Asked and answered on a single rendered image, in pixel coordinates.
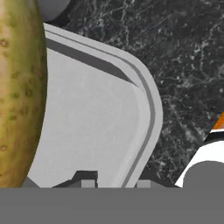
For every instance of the white container with orange stripe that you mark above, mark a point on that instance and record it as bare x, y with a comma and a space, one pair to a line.
204, 163

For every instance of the grey round object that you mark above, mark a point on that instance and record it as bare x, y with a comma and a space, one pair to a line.
52, 8

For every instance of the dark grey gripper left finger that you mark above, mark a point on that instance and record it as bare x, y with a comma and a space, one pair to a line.
86, 176

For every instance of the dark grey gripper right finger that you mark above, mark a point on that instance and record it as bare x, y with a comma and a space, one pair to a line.
143, 184

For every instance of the grey vegetable container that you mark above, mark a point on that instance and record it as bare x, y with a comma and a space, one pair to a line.
93, 122

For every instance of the green cucumber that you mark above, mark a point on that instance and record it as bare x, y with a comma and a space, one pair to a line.
20, 93

